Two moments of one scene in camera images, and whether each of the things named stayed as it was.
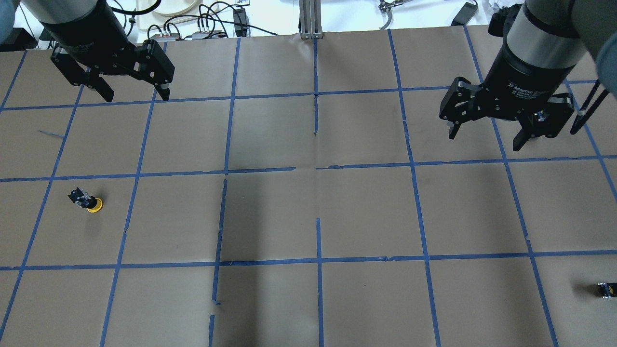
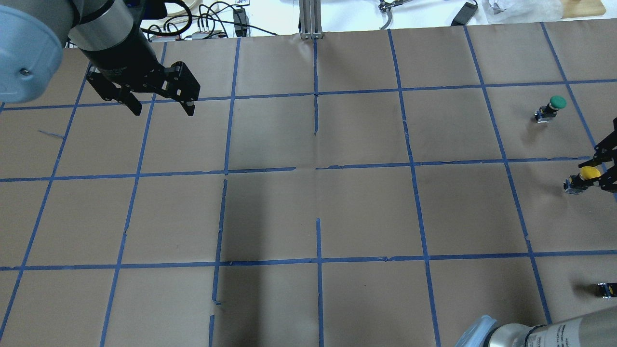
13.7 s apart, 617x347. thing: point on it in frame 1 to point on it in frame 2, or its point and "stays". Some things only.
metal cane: (385, 6) stays
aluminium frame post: (310, 19) stays
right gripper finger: (454, 127) to (603, 153)
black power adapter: (240, 22) stays
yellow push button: (81, 198) to (576, 184)
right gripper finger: (526, 133) to (607, 180)
